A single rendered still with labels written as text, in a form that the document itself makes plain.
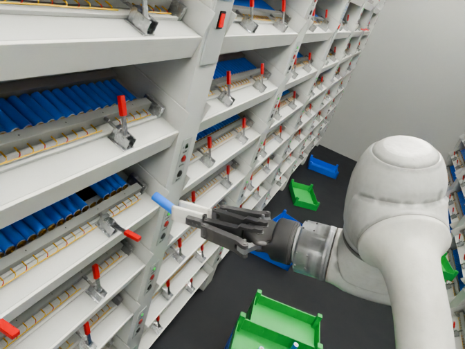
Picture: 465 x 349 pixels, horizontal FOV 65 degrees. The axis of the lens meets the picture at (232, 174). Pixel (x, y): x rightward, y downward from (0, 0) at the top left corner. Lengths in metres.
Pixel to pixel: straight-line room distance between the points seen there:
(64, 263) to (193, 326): 1.21
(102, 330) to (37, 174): 0.65
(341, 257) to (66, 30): 0.48
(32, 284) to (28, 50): 0.39
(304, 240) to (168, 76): 0.43
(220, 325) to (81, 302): 1.09
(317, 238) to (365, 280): 0.09
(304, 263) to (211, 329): 1.32
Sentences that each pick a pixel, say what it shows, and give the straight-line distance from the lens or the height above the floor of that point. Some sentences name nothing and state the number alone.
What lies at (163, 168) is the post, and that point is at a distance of 0.85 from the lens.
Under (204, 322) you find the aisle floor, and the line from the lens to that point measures 1.90.
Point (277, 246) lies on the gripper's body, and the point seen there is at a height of 1.11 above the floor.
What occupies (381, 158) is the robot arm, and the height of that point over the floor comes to 1.33.
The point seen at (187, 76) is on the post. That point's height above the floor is 1.25.
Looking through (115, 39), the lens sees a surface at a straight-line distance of 0.54.
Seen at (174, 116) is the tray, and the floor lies 1.16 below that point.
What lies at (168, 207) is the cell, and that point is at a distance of 0.70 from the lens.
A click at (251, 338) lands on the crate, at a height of 0.40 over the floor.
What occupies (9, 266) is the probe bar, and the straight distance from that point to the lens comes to 0.69.
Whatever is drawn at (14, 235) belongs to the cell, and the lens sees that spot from 0.72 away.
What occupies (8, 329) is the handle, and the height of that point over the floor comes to 0.96.
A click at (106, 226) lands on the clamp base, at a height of 0.96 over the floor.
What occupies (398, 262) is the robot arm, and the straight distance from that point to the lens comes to 0.43.
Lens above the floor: 1.46
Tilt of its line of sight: 28 degrees down
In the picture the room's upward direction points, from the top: 19 degrees clockwise
